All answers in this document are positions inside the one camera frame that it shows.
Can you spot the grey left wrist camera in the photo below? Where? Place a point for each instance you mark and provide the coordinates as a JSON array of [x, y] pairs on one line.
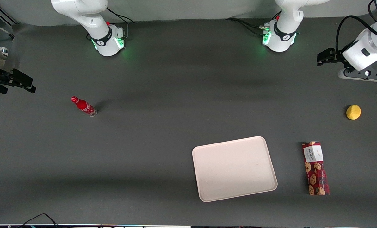
[[359, 74]]

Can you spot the yellow lemon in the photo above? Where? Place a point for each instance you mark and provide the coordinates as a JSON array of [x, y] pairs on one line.
[[353, 112]]

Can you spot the red cookie box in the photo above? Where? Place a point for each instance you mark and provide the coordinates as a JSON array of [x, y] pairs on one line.
[[315, 171]]

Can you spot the red soda bottle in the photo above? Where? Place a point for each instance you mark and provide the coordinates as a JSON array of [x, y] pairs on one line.
[[83, 106]]

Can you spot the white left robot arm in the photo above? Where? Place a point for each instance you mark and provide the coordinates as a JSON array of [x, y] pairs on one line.
[[286, 31]]

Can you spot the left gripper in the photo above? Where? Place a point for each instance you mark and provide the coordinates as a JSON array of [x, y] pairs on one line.
[[336, 56]]

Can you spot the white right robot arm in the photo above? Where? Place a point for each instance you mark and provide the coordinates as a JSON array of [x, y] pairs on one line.
[[90, 19]]

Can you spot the black metal stand frame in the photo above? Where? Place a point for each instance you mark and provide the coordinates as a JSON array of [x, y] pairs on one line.
[[6, 15]]

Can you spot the cream plastic tray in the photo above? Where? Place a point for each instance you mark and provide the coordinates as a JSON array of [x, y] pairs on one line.
[[234, 169]]

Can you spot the grey backdrop curtain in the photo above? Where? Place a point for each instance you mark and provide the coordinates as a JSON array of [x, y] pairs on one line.
[[188, 9]]

